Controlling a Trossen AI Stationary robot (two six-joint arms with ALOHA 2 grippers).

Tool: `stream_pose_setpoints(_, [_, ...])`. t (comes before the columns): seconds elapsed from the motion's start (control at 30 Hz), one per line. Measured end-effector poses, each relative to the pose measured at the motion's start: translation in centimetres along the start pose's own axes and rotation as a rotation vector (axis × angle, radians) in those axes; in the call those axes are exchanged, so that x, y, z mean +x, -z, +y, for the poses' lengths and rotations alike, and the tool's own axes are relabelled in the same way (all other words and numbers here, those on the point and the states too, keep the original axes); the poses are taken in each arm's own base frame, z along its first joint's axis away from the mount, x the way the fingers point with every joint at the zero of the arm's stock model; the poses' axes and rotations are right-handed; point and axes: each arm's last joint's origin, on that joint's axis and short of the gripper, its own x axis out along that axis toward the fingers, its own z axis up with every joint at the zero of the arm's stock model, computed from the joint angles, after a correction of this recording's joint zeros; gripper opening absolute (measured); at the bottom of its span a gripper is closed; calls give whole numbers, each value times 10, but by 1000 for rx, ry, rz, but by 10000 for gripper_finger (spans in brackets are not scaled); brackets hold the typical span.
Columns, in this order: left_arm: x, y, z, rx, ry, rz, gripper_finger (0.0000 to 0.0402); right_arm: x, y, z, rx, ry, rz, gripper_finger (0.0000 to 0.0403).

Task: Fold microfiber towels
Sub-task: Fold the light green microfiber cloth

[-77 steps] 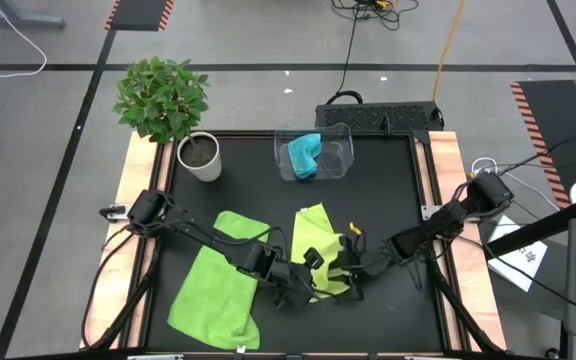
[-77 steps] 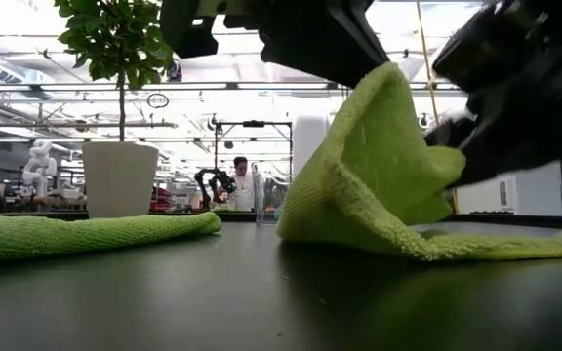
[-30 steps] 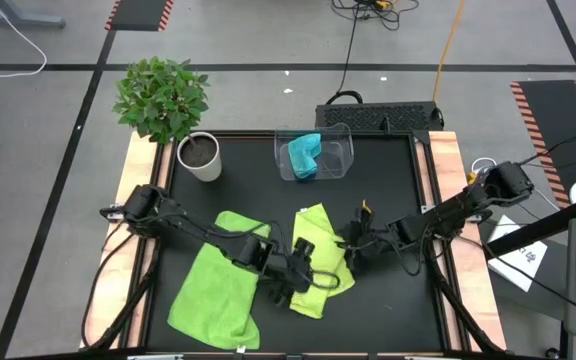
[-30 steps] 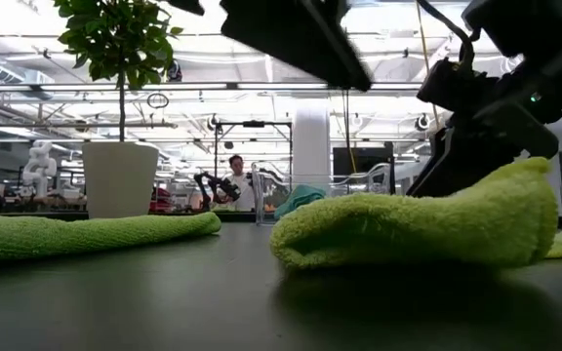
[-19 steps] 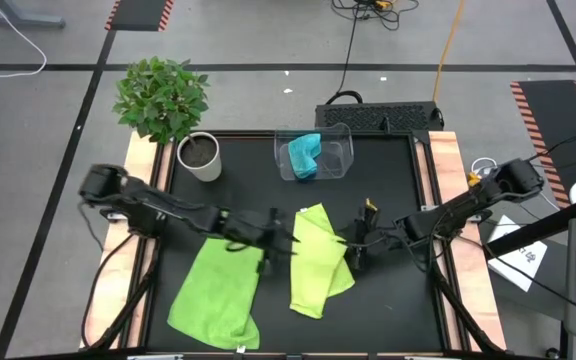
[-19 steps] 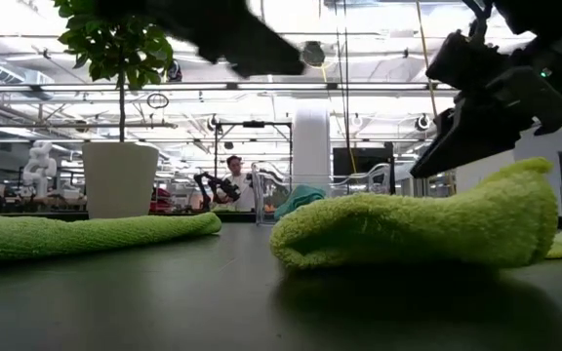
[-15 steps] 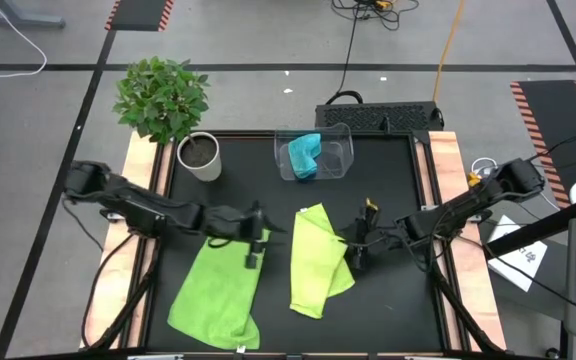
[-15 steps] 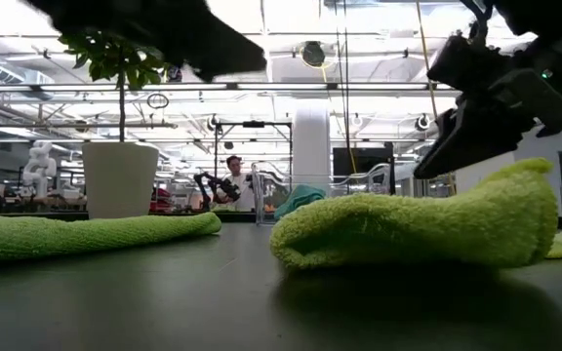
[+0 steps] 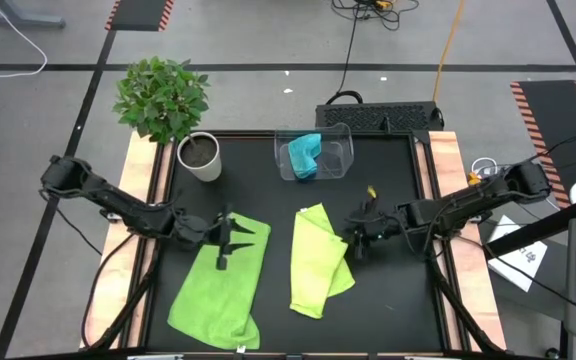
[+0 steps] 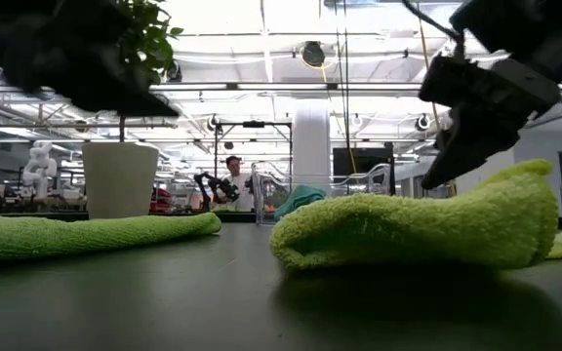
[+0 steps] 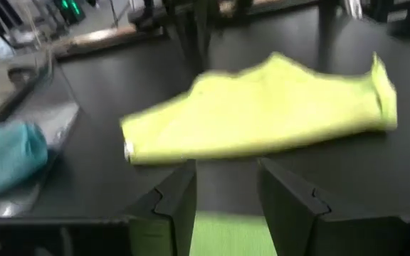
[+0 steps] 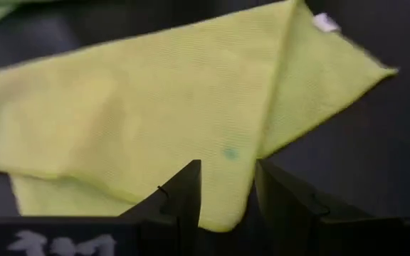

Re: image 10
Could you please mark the cluttered background workbench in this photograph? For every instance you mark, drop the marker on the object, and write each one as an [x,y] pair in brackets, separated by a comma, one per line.
[3,200]

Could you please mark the green microfiber towel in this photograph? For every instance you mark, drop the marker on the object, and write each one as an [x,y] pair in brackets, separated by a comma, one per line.
[66,236]

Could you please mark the black monitor screen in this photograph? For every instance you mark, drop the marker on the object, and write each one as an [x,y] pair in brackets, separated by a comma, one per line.
[359,156]

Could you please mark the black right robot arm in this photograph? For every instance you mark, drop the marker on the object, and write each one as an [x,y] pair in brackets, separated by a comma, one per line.
[530,24]

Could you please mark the white round column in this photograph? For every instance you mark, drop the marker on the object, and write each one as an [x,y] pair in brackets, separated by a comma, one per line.
[310,141]

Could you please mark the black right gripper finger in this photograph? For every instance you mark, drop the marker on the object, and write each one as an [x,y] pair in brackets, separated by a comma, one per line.
[471,141]

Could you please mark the black background robot arm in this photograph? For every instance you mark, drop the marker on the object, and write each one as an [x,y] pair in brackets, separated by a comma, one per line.
[222,187]

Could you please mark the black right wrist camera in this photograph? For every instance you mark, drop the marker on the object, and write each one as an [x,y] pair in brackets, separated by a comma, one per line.
[449,80]

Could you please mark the lime yellow microfiber towel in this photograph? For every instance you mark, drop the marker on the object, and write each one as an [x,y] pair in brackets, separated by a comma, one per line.
[408,229]

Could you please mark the red storage bins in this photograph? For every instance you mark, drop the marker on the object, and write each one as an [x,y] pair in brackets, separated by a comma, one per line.
[161,200]

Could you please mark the person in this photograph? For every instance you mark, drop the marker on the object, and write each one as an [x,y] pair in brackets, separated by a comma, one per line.
[233,165]

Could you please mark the white plant pot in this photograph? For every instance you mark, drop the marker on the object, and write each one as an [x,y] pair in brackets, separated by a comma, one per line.
[120,180]

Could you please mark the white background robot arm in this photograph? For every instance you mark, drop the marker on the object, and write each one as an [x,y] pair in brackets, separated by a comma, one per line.
[39,168]

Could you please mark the clear plastic bin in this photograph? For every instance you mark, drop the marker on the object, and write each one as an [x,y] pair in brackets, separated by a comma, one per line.
[359,183]

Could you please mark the teal microfiber towel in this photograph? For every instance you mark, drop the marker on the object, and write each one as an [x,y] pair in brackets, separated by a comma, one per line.
[300,200]

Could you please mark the black metal frame stand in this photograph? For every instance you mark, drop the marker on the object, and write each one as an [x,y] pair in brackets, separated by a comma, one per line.
[254,124]

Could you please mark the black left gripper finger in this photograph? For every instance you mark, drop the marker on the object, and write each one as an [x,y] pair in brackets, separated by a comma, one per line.
[130,102]

